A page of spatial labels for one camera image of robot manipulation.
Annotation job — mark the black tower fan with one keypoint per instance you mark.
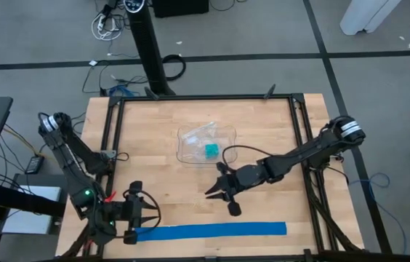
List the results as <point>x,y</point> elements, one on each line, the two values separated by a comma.
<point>148,47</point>

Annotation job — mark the blue elastic bandage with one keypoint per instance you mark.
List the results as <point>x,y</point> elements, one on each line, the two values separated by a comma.
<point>208,231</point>

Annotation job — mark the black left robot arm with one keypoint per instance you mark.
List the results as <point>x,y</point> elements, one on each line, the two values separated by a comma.
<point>65,153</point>

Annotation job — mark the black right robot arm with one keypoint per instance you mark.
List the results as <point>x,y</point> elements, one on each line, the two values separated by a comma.
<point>310,149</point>

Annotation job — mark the black aluminium table frame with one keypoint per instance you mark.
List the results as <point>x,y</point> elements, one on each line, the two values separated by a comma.
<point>205,97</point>

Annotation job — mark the white plastic container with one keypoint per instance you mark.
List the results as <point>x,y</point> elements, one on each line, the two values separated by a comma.
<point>365,16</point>

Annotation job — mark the black power adapter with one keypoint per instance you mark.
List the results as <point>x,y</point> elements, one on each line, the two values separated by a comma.
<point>34,164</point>

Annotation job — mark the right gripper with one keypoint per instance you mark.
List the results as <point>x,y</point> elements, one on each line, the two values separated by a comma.
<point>245,178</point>

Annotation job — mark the clear plastic zip bag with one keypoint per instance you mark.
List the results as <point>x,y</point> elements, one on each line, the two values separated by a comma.
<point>197,140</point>

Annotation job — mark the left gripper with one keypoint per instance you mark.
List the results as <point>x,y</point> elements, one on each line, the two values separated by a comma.
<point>121,216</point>

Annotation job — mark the clear plastic tray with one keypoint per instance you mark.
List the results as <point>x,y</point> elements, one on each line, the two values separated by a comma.
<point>187,153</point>

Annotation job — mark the white box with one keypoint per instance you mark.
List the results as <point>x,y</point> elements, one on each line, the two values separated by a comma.
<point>30,222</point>

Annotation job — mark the black box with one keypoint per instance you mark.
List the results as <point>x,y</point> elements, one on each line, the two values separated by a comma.
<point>179,7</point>

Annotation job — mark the teal bandage roll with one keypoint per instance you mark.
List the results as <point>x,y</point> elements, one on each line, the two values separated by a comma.
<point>212,150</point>

